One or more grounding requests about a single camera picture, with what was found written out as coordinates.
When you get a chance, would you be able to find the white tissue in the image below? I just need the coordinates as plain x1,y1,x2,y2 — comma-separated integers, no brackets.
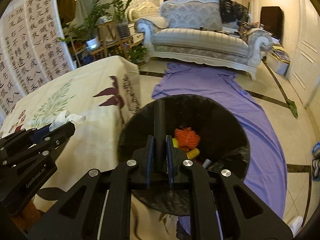
49,111,86,132

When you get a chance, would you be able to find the yellow foam net bundle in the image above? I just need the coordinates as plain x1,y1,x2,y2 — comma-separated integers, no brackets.
172,138,200,160

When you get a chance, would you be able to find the black pen tube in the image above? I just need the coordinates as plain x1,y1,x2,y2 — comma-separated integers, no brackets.
154,99,167,173

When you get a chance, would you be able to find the black lined trash bin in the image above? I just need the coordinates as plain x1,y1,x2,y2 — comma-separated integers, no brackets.
117,94,251,217

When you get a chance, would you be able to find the purple floor cloth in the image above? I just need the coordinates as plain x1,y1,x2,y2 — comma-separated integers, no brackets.
151,62,288,240

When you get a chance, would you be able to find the white plastic bottle on floor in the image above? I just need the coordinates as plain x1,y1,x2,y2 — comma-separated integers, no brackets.
287,216,303,237

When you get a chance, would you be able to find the floral cream tablecloth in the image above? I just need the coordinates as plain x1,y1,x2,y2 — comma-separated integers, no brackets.
1,56,177,239

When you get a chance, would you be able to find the calligraphy screen panel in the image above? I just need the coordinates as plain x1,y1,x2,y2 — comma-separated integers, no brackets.
1,0,75,121

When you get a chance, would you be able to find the red orange foam net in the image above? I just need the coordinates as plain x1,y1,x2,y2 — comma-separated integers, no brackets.
174,127,200,152

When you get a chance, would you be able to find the blue basket with shoes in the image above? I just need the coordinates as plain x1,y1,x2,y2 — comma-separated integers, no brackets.
311,141,320,181

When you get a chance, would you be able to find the white potted plant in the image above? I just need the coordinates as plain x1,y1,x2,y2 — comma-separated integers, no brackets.
59,0,111,50

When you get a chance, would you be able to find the wooden plant stand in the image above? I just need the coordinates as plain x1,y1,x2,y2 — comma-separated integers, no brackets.
86,21,132,60

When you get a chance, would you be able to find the green mop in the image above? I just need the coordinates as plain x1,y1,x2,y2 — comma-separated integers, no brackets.
262,57,298,118

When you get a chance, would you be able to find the tall green plant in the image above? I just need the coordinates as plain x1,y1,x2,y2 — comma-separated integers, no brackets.
110,0,133,39

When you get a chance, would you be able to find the white panel door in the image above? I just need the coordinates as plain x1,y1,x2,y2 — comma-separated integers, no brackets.
289,0,319,106

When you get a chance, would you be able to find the storage box of items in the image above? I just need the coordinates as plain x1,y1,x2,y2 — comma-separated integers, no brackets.
266,44,290,75

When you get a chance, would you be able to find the ornate white grey sofa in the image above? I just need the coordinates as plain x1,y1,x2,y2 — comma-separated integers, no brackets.
135,0,272,80

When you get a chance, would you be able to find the dark brown covered cabinet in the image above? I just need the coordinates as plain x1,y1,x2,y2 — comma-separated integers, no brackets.
260,6,284,40

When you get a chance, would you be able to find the black jacket on sofa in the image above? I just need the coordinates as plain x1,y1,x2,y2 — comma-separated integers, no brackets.
219,0,249,23

